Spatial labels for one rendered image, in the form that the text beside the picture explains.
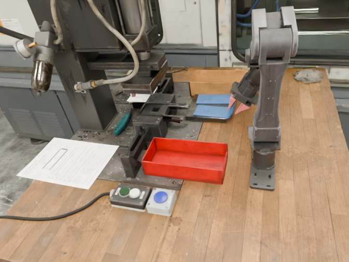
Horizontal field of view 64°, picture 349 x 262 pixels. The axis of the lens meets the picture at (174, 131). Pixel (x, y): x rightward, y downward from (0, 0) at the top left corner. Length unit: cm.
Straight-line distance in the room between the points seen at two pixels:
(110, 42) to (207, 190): 53
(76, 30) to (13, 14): 127
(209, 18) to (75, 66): 76
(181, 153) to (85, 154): 35
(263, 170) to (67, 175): 63
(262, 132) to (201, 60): 85
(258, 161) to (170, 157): 28
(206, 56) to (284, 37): 92
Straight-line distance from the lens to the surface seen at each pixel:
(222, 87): 120
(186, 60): 160
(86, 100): 108
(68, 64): 104
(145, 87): 88
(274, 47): 67
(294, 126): 107
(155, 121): 97
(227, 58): 151
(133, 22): 88
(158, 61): 92
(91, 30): 93
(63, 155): 110
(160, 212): 78
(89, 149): 108
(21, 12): 215
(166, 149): 96
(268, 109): 76
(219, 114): 107
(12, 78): 252
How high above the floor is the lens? 154
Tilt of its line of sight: 37 degrees down
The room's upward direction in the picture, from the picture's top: 9 degrees counter-clockwise
